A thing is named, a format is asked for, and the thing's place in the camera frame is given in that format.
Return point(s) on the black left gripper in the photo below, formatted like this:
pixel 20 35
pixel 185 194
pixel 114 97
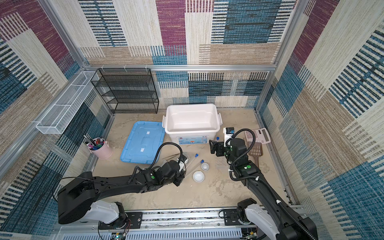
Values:
pixel 181 177

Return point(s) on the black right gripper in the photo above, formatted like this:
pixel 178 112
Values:
pixel 219 145

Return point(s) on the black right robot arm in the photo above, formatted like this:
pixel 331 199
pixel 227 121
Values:
pixel 270 213

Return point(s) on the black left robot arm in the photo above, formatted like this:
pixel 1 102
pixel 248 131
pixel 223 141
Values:
pixel 77 197

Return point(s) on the brown slotted scoop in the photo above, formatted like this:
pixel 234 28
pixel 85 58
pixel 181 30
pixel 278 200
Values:
pixel 256 152

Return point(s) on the metal tweezers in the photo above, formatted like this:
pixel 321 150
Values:
pixel 171 157

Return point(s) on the clear glass flask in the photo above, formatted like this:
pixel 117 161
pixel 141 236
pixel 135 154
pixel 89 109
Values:
pixel 185 158

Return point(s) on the pink calculator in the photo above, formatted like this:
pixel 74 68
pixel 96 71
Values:
pixel 261 136

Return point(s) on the white evaporating dish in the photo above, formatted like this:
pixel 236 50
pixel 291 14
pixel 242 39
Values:
pixel 198 176

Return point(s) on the small white crucible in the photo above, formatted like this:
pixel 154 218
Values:
pixel 205 167

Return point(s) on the blue plastic box lid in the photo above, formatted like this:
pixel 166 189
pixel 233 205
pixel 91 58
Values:
pixel 143 142

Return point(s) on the white plastic storage box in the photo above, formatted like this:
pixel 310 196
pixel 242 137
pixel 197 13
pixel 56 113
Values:
pixel 192 124

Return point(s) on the pink pen cup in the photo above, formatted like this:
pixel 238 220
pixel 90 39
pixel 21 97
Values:
pixel 99 147

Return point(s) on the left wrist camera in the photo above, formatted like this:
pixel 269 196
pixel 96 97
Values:
pixel 182 166

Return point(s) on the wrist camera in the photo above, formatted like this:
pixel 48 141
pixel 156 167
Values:
pixel 228 133
pixel 182 166

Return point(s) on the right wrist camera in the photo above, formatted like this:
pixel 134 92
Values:
pixel 228 133

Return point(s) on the aluminium front rail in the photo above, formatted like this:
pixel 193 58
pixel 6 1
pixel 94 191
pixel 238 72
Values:
pixel 168 224

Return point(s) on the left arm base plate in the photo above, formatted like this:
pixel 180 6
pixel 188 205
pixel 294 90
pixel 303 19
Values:
pixel 133 220

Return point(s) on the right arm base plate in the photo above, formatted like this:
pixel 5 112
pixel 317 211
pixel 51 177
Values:
pixel 234 217

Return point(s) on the black wire shelf rack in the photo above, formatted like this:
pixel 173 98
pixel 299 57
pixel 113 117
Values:
pixel 127 90

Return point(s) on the white mesh wall basket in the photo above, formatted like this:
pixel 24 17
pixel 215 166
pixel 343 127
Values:
pixel 59 116

